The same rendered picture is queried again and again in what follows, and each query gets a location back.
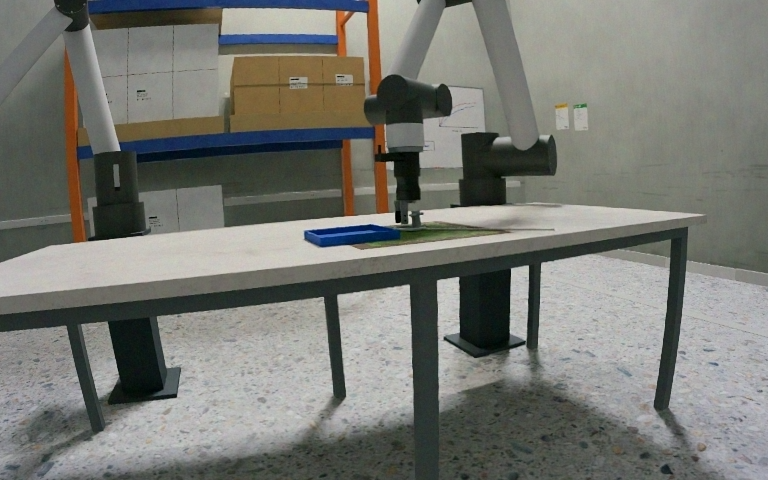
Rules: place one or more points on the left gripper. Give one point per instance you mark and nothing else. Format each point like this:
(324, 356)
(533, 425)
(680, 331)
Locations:
(408, 139)

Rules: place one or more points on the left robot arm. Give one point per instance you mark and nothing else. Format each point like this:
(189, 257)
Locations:
(484, 157)

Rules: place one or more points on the blue tray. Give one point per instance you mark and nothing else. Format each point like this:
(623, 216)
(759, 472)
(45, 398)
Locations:
(350, 235)

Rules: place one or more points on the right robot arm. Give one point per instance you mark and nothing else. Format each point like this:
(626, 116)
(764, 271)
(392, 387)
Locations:
(115, 171)

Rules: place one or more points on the green grass mat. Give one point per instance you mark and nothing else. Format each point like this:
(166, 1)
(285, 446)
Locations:
(425, 236)

